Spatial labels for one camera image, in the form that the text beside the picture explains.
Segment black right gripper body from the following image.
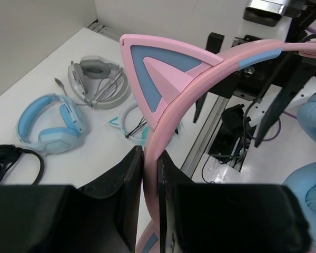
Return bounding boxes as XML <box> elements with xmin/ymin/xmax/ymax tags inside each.
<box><xmin>209</xmin><ymin>1</ymin><xmax>316</xmax><ymax>101</ymax></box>

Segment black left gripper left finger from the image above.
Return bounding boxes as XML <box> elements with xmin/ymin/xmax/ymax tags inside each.
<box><xmin>0</xmin><ymin>146</ymin><xmax>143</xmax><ymax>252</ymax></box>

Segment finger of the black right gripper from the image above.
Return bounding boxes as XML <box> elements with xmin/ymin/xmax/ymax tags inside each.
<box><xmin>254</xmin><ymin>60</ymin><xmax>316</xmax><ymax>147</ymax></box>
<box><xmin>193</xmin><ymin>92</ymin><xmax>208</xmax><ymax>123</ymax></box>

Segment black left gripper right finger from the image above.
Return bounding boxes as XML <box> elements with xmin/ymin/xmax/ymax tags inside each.
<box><xmin>157</xmin><ymin>152</ymin><xmax>312</xmax><ymax>252</ymax></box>

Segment pink blue cat-ear headphones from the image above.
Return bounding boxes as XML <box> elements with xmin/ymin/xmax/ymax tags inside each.
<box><xmin>120</xmin><ymin>34</ymin><xmax>316</xmax><ymax>252</ymax></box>

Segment black on-ear headphones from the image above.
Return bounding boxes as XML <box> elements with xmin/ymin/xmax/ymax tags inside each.
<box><xmin>0</xmin><ymin>144</ymin><xmax>45</xmax><ymax>185</ymax></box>

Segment teal white cat-ear headphones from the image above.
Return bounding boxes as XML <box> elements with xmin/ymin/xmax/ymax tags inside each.
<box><xmin>108</xmin><ymin>100</ymin><xmax>150</xmax><ymax>146</ymax></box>

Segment light blue gaming headphones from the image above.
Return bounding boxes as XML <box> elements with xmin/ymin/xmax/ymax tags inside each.
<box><xmin>17</xmin><ymin>93</ymin><xmax>90</xmax><ymax>154</ymax></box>

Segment white grey gaming headphones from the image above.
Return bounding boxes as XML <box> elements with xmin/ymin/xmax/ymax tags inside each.
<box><xmin>67</xmin><ymin>55</ymin><xmax>131</xmax><ymax>110</ymax></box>

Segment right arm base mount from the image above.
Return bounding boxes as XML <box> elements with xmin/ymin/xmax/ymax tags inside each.
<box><xmin>208</xmin><ymin>104</ymin><xmax>255</xmax><ymax>172</ymax></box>

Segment aluminium front rail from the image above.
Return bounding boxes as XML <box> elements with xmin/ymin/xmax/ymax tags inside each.
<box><xmin>181</xmin><ymin>97</ymin><xmax>230</xmax><ymax>178</ymax></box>

